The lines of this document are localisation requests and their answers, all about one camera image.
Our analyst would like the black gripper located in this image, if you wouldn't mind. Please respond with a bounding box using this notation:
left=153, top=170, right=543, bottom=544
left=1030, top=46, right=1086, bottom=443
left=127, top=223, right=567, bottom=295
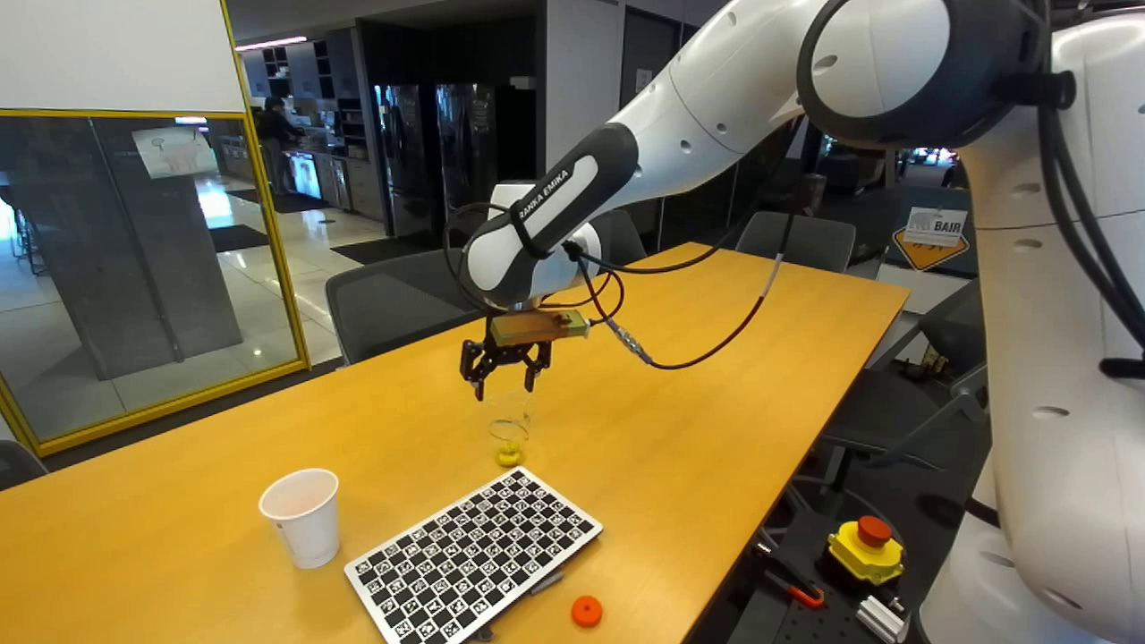
left=459, top=314, right=550, bottom=401

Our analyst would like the yellow disc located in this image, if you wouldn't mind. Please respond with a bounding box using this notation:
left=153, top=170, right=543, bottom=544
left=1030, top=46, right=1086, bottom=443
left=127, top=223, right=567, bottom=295
left=496, top=448, right=528, bottom=470

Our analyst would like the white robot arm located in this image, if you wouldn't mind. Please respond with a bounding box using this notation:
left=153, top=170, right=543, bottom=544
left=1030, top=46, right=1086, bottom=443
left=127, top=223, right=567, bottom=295
left=462, top=0, right=1145, bottom=644

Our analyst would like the transparent plastic cup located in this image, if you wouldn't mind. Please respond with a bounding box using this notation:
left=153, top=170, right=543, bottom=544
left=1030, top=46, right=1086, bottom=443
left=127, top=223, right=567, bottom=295
left=487, top=417, right=531, bottom=452

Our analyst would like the white paper cup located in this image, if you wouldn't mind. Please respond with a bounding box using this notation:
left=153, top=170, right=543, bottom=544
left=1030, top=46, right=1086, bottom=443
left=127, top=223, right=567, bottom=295
left=259, top=470, right=342, bottom=568

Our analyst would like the grey office chair left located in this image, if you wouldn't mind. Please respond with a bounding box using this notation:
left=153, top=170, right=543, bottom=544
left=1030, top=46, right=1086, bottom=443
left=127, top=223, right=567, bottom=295
left=326, top=251, right=482, bottom=361

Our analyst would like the grey office chair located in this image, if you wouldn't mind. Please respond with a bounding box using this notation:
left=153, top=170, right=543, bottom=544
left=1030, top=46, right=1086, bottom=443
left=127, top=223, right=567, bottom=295
left=738, top=212, right=859, bottom=274
left=326, top=251, right=482, bottom=361

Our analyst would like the black white checkered board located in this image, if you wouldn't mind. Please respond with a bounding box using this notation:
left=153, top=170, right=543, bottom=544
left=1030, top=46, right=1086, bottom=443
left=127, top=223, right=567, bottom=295
left=343, top=466, right=601, bottom=644

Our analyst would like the orange disc on table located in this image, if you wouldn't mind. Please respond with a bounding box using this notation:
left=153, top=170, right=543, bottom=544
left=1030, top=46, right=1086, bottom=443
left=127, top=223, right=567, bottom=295
left=571, top=594, right=604, bottom=629

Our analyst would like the grey office chair far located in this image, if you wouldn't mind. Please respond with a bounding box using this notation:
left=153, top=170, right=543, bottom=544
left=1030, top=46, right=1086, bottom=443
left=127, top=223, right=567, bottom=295
left=738, top=212, right=859, bottom=274

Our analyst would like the yellow framed glass partition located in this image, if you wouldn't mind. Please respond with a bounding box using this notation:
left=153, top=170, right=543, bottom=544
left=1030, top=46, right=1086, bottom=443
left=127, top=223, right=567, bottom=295
left=0, top=0, right=307, bottom=455

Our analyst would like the yellow red emergency stop button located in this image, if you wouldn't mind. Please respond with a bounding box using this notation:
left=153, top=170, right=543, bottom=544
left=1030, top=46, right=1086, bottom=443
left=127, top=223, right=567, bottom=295
left=827, top=517, right=905, bottom=588

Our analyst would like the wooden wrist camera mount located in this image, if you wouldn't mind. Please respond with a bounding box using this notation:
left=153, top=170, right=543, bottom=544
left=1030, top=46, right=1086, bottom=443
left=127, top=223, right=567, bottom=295
left=492, top=310, right=592, bottom=347

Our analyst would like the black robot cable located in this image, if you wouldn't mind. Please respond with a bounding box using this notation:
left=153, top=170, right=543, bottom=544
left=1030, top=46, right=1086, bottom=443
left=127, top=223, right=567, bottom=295
left=439, top=177, right=798, bottom=374

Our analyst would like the red handled tool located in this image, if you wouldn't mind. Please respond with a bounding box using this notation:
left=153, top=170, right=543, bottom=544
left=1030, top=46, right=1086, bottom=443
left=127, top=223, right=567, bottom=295
left=754, top=544, right=827, bottom=611

